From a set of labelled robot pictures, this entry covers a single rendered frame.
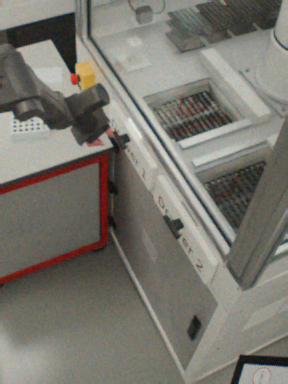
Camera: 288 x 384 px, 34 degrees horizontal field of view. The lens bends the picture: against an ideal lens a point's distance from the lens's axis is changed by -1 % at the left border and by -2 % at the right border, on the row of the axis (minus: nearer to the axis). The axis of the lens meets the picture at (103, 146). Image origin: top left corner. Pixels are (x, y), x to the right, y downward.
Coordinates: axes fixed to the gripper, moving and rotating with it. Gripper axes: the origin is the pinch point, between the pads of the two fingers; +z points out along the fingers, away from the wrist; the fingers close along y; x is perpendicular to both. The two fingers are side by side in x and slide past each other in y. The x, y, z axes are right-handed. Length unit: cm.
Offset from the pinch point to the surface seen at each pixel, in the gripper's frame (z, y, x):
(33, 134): 6.7, -22.2, 26.7
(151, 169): 9.3, 3.8, -10.7
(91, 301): 76, -62, -1
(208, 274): 13.5, 0.7, -42.1
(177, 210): 9.4, 3.7, -25.3
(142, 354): 82, -54, -30
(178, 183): 5.2, 8.4, -21.6
